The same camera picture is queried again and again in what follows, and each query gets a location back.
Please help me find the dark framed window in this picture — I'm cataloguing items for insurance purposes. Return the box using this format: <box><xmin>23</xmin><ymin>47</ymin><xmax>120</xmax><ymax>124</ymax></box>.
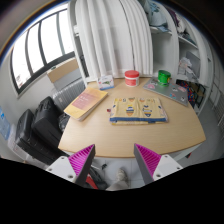
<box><xmin>10</xmin><ymin>4</ymin><xmax>75</xmax><ymax>95</ymax></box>

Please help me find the brown cardboard box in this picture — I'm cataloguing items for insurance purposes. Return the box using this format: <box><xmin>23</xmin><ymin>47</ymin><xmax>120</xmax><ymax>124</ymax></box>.
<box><xmin>47</xmin><ymin>58</ymin><xmax>79</xmax><ymax>83</ymax></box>

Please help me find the black bag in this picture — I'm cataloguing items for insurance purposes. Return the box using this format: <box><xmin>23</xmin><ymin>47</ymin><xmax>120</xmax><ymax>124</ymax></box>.
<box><xmin>32</xmin><ymin>96</ymin><xmax>62</xmax><ymax>148</ymax></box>

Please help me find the blue water bottle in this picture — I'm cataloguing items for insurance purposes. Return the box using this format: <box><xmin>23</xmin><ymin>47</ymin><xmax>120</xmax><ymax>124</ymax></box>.
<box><xmin>0</xmin><ymin>107</ymin><xmax>11</xmax><ymax>140</ymax></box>

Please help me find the white jar with red lid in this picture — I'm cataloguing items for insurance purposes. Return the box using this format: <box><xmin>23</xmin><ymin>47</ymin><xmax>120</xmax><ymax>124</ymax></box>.
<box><xmin>125</xmin><ymin>70</ymin><xmax>139</xmax><ymax>87</ymax></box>

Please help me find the grey laptop with stickers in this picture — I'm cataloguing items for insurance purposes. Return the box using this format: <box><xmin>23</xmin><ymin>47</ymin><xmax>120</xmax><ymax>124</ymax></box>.
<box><xmin>143</xmin><ymin>78</ymin><xmax>188</xmax><ymax>106</ymax></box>

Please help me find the yellow and pink book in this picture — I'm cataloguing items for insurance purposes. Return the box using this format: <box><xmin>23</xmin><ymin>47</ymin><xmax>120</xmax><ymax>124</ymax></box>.
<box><xmin>64</xmin><ymin>87</ymin><xmax>108</xmax><ymax>121</ymax></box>

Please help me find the black suitcase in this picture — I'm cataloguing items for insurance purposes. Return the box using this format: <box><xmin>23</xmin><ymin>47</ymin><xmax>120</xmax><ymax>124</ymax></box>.
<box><xmin>15</xmin><ymin>109</ymin><xmax>66</xmax><ymax>165</ymax></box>

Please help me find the small white card box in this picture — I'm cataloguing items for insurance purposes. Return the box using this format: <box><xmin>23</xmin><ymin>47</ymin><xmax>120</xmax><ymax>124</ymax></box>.
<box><xmin>97</xmin><ymin>75</ymin><xmax>114</xmax><ymax>90</ymax></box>

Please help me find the white ribbed wardrobe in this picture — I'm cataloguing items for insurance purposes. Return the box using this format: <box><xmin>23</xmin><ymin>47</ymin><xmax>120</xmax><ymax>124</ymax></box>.
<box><xmin>68</xmin><ymin>0</ymin><xmax>153</xmax><ymax>83</ymax></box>

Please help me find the folded yellow patterned towel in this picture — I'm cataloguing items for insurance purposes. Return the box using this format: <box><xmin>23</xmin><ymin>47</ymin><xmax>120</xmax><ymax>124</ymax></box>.
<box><xmin>110</xmin><ymin>97</ymin><xmax>168</xmax><ymax>125</ymax></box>

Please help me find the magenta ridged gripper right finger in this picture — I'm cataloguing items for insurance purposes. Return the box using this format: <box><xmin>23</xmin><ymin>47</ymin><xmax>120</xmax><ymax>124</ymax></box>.
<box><xmin>133</xmin><ymin>143</ymin><xmax>184</xmax><ymax>186</ymax></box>

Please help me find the green cylindrical container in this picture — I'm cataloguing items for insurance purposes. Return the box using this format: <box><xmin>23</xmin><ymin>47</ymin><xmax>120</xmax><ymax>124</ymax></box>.
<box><xmin>158</xmin><ymin>70</ymin><xmax>171</xmax><ymax>86</ymax></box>

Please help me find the white shelving unit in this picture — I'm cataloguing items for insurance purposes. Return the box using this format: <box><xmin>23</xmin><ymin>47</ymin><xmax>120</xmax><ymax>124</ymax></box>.
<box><xmin>144</xmin><ymin>0</ymin><xmax>213</xmax><ymax>115</ymax></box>

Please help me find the white ribbed radiator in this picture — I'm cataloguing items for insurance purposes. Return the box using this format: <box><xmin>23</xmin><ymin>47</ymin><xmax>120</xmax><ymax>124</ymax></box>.
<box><xmin>52</xmin><ymin>79</ymin><xmax>85</xmax><ymax>111</ymax></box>

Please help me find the grey shoe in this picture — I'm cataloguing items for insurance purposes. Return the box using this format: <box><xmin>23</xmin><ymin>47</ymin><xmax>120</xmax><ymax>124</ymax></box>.
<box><xmin>116</xmin><ymin>169</ymin><xmax>128</xmax><ymax>182</ymax></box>

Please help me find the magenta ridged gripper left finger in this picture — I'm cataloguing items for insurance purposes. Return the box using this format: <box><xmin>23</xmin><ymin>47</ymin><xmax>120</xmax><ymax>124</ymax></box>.
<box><xmin>45</xmin><ymin>143</ymin><xmax>97</xmax><ymax>189</ymax></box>

